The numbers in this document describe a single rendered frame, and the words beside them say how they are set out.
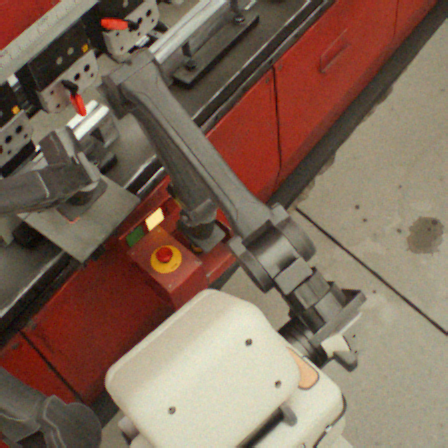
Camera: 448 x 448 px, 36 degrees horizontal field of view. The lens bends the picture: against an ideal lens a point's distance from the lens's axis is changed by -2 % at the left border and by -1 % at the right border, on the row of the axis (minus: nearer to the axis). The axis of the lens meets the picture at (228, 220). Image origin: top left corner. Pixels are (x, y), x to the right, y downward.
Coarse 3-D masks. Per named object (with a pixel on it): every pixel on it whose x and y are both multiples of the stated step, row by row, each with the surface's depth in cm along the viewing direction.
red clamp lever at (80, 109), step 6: (66, 84) 142; (72, 84) 142; (72, 90) 142; (72, 96) 145; (78, 96) 144; (72, 102) 146; (78, 102) 145; (78, 108) 147; (84, 108) 148; (78, 114) 149; (84, 114) 149
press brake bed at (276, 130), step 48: (336, 0) 206; (384, 0) 234; (432, 0) 283; (288, 48) 197; (384, 48) 257; (240, 96) 186; (288, 96) 210; (336, 96) 241; (240, 144) 200; (288, 144) 228; (336, 144) 268; (144, 192) 171; (288, 192) 257; (48, 288) 158; (96, 288) 175; (144, 288) 196; (0, 336) 152; (48, 336) 167; (96, 336) 187; (144, 336) 219; (48, 384) 179; (96, 384) 204; (0, 432) 171
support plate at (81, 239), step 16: (112, 192) 147; (128, 192) 146; (96, 208) 145; (112, 208) 145; (128, 208) 144; (32, 224) 145; (48, 224) 144; (64, 224) 144; (80, 224) 143; (96, 224) 143; (112, 224) 142; (64, 240) 142; (80, 240) 141; (96, 240) 141; (80, 256) 139
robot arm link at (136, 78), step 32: (128, 64) 110; (128, 96) 109; (160, 96) 107; (160, 128) 108; (192, 128) 107; (192, 160) 106; (224, 160) 107; (224, 192) 106; (256, 224) 105; (288, 224) 105
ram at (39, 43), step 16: (0, 0) 121; (16, 0) 124; (32, 0) 127; (48, 0) 130; (96, 0) 140; (0, 16) 123; (16, 16) 126; (32, 16) 129; (64, 16) 135; (0, 32) 124; (16, 32) 128; (48, 32) 134; (0, 48) 126; (32, 48) 133; (16, 64) 132; (0, 80) 130
